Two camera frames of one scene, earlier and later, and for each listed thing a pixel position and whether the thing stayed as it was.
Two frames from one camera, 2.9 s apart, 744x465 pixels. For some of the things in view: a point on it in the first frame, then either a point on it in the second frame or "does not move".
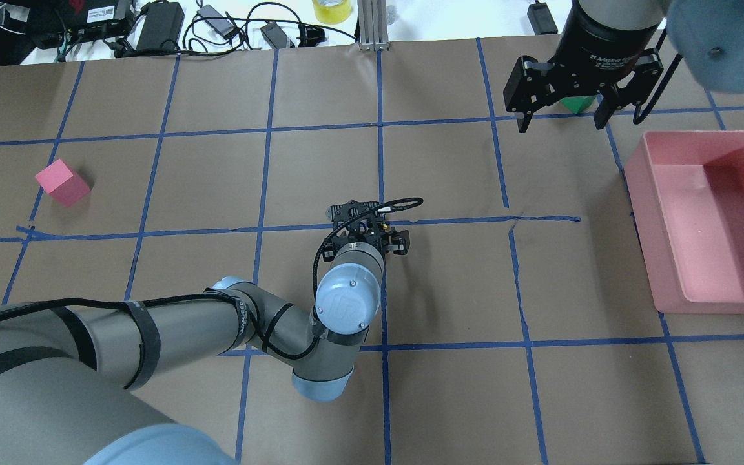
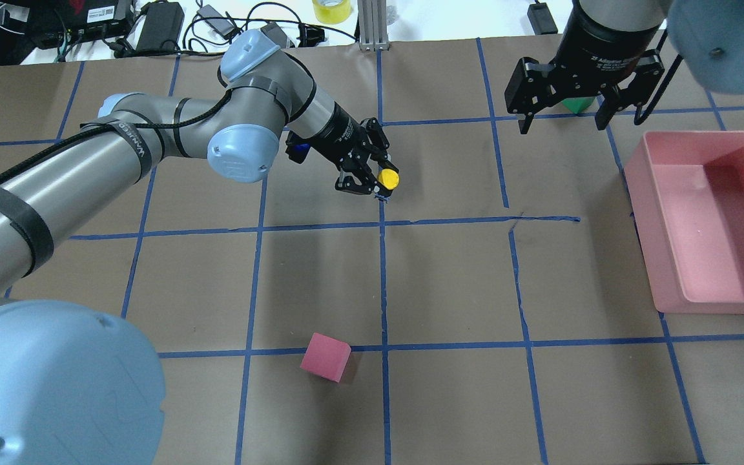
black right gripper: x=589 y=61 does not move
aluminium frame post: x=373 y=25 does not move
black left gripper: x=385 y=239 → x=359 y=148
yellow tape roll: x=332 y=11 does not move
